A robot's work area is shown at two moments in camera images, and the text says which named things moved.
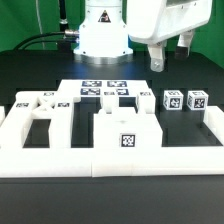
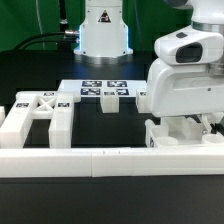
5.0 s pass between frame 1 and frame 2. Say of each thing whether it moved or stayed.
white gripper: moved
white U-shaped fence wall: stayed
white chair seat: moved
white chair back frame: stayed
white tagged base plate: stayed
